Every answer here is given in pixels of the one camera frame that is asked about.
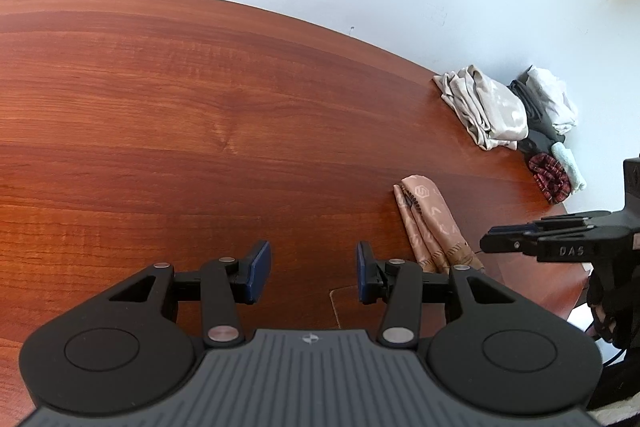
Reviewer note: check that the pale mint towel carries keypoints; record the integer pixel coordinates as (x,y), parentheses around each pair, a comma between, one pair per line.
(570,164)

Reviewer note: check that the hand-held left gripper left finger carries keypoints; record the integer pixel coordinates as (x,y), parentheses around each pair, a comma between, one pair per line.
(261,272)

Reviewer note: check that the light grey garment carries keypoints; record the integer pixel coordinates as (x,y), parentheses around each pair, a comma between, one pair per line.
(552,99)

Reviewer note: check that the beige folded garment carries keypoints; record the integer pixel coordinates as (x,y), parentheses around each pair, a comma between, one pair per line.
(490,112)

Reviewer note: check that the person's right hand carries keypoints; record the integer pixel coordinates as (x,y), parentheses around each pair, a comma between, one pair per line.
(617,307)

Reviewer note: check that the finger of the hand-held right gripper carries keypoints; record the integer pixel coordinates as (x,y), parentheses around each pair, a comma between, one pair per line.
(510,230)
(505,244)

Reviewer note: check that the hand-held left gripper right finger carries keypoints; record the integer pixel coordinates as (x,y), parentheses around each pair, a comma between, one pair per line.
(364,274)

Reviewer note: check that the dark grey garment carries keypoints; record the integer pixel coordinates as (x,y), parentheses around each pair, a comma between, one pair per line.
(535,117)

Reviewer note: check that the red plaid garment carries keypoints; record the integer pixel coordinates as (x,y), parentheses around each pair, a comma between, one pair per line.
(550,177)

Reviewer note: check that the person's right forearm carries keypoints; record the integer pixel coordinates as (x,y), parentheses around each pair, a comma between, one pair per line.
(620,382)

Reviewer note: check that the white fuzzy cloth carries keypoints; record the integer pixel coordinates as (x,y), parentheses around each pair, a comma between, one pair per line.
(620,417)

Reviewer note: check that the patterned peach grey scarf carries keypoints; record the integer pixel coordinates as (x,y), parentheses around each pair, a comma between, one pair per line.
(430,217)

